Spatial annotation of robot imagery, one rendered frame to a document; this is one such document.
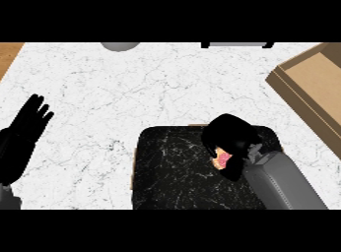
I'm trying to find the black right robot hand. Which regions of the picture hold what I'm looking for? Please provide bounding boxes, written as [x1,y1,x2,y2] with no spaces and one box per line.
[200,113,263,183]

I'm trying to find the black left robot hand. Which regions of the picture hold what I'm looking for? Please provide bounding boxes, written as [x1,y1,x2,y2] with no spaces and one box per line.
[0,94,54,185]

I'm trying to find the pink frosted cupcake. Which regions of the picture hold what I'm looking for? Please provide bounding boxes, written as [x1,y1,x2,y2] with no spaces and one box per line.
[211,147,234,171]

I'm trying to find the black marble tray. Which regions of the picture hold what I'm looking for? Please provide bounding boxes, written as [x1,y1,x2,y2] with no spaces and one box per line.
[130,125,284,211]

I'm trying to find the brown cardboard box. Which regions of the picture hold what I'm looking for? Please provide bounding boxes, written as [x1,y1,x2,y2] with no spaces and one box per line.
[265,42,341,177]

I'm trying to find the grey and black appliance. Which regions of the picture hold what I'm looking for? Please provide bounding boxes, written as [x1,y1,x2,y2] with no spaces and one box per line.
[200,42,275,49]

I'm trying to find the grey round object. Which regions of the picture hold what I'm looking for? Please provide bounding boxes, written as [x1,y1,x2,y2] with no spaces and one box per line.
[99,42,140,52]

